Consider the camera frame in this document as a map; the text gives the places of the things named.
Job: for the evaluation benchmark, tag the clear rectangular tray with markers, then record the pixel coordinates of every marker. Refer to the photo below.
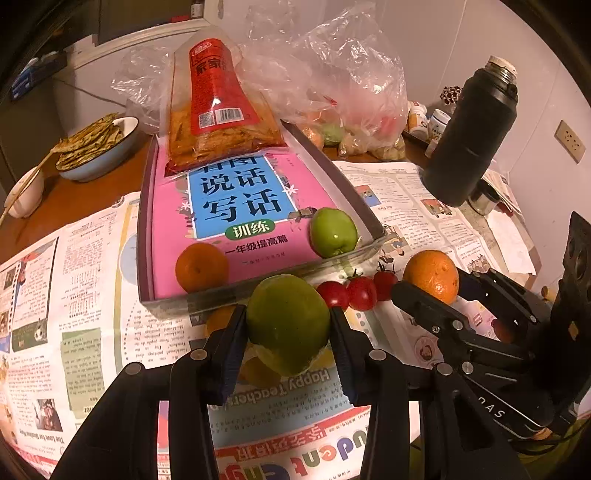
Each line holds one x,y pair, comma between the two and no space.
372,232

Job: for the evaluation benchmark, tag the wooden chopsticks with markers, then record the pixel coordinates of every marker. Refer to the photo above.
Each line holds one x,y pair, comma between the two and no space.
24,184

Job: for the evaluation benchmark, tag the white medicine bottle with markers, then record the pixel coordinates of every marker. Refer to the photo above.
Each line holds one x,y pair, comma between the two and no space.
438,123

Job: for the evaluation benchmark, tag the pink Chinese workbook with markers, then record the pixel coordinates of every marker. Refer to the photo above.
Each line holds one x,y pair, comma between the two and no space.
255,209

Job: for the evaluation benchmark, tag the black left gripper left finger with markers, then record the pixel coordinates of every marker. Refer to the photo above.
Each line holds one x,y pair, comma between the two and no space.
203,377

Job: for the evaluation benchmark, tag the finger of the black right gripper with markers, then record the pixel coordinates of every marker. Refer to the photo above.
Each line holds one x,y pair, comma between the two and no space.
518,312
457,341

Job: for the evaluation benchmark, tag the blue bowl of flatbread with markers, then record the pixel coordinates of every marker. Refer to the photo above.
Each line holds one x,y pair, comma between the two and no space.
96,149

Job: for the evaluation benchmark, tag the large orange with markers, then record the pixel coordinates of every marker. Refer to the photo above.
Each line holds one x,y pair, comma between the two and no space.
434,272

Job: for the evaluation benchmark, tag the wall power outlet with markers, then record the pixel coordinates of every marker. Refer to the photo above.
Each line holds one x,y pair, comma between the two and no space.
570,141

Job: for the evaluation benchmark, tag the small white bowl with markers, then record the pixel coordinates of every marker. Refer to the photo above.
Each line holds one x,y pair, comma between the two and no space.
30,199

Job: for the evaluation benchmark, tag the red labelled dried food bag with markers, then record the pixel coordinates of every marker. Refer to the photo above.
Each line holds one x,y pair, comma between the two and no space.
211,115

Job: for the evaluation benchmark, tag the clear plastic bag of produce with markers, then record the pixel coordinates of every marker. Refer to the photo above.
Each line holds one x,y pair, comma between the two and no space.
341,82

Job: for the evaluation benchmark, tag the large green round fruit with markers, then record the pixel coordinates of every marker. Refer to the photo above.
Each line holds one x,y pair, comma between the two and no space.
288,323

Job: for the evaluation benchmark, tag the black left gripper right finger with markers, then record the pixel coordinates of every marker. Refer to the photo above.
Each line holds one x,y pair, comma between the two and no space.
372,377

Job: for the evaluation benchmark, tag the red cherry tomato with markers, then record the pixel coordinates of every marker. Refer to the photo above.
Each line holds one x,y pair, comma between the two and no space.
362,293
334,294
384,280

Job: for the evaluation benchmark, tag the small clear plastic bag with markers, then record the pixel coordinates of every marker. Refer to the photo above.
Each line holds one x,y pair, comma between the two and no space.
142,80

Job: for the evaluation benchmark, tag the orange tangerine in tray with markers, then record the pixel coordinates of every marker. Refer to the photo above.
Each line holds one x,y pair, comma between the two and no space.
201,266

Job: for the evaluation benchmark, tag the black thermos flask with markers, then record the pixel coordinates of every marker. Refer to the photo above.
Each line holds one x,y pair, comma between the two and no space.
485,113

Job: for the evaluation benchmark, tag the steel cup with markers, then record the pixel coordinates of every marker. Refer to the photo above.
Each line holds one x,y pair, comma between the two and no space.
484,198

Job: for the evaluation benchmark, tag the small green apple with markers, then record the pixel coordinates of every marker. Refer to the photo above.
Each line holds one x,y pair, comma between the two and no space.
332,232

